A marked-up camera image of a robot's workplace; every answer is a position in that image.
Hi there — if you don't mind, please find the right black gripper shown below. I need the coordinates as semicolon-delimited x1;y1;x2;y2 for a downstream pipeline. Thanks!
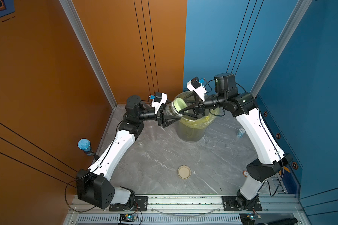
181;91;229;120

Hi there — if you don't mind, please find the jar with green lid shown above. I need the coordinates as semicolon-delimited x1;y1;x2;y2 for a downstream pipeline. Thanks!
165;98;187;117

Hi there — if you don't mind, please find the cream jar lid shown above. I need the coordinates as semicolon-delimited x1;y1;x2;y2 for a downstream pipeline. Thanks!
177;165;192;180

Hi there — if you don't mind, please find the tall jar with clear lid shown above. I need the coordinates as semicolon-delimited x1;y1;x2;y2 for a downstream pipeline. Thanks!
149;126;157;141

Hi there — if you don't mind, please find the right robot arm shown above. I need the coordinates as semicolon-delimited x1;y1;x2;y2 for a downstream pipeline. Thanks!
179;73;293;211

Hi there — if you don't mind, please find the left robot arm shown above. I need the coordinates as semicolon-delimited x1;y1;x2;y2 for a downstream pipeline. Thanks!
75;92;180;210

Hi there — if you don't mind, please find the mesh trash bin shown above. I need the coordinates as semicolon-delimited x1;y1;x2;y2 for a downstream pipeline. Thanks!
174;91;216;142

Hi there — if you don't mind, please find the yellow trash bag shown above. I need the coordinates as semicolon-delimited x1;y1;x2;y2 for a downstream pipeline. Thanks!
176;91;223;131

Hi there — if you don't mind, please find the blue foam-tipped microphone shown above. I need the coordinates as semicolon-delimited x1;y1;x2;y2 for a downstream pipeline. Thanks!
78;138;94;156

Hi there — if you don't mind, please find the left green circuit board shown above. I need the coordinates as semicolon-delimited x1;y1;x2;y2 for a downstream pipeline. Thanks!
119;214;138;223

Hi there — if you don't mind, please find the right circuit board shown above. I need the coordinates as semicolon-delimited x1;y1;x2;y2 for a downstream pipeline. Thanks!
246;214;262;223

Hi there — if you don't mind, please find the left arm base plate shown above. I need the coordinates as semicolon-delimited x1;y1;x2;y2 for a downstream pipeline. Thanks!
109;196;148;212

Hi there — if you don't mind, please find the aluminium front rail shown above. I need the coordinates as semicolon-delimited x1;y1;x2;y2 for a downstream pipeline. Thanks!
64;194;310;225

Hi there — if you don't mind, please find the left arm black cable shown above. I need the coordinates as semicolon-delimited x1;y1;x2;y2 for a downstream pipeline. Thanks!
64;179;96;213

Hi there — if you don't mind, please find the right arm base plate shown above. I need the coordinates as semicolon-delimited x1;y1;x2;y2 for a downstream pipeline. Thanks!
222;195;263;211

